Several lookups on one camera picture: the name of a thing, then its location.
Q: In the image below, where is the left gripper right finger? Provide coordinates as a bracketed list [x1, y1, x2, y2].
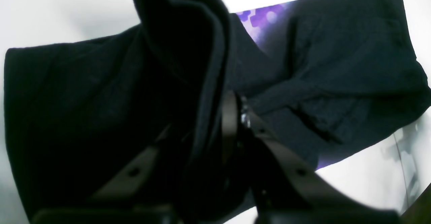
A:
[221, 91, 400, 224]

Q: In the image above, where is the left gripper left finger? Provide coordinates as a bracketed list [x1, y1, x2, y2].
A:
[32, 125, 182, 224]

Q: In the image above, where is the black T-shirt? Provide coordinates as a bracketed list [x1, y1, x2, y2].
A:
[4, 0, 430, 224]

